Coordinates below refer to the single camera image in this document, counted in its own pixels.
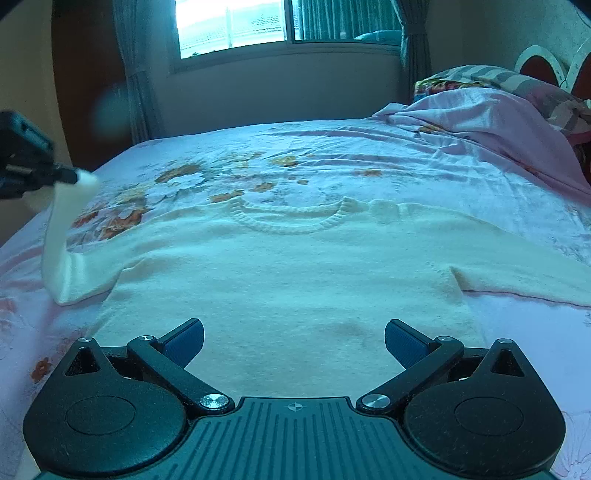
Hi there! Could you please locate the right grey curtain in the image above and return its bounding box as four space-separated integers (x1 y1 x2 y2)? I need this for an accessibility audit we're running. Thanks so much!
393 0 432 101

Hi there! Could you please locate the window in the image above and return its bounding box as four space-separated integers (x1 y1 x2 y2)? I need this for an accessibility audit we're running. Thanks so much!
168 0 402 73

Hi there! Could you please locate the left grey curtain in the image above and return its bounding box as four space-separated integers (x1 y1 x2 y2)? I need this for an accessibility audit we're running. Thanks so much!
112 0 162 144

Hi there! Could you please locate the white red headboard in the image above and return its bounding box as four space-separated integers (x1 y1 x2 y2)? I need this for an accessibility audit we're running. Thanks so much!
514 3 590 103

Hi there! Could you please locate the dark wooden door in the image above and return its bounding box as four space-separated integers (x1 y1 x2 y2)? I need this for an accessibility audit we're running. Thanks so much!
51 0 132 171

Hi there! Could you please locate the pink blanket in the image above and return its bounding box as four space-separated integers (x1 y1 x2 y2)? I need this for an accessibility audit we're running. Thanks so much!
373 88 590 206

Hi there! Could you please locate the cream knitted sweater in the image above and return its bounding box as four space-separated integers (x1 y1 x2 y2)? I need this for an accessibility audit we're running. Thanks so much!
42 173 590 397

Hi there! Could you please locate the floral bed sheet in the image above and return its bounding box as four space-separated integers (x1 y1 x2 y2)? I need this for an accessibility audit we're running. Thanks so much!
1 118 590 479

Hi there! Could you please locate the striped colourful pillow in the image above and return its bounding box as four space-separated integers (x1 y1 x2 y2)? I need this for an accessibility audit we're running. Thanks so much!
414 65 590 145

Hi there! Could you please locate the grey curtain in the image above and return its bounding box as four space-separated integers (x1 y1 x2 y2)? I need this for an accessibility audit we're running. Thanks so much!
112 0 162 144
393 0 432 101

